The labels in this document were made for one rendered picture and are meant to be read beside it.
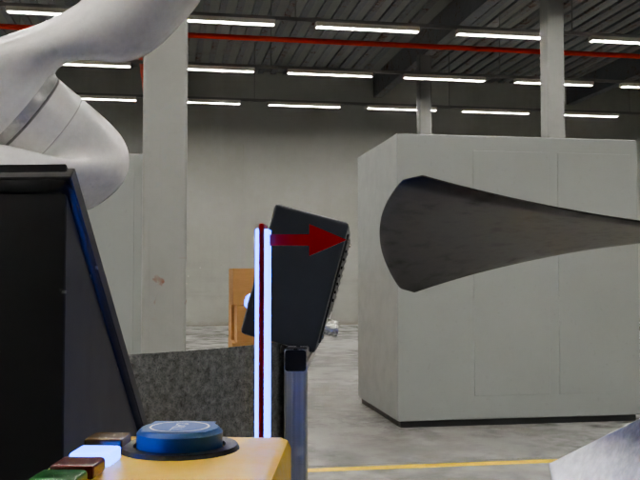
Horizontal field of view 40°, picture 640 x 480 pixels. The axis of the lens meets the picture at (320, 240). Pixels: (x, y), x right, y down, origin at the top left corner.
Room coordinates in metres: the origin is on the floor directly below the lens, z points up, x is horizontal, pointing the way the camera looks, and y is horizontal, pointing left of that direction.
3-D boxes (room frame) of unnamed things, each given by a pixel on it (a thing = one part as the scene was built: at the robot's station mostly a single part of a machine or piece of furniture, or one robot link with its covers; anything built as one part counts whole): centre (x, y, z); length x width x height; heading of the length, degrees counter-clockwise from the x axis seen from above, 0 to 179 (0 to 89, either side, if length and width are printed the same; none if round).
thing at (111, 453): (0.38, 0.10, 1.08); 0.02 x 0.02 x 0.01; 88
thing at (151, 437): (0.42, 0.07, 1.08); 0.04 x 0.04 x 0.02
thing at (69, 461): (0.36, 0.10, 1.08); 0.02 x 0.02 x 0.01; 88
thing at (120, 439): (0.42, 0.10, 1.08); 0.02 x 0.02 x 0.01; 88
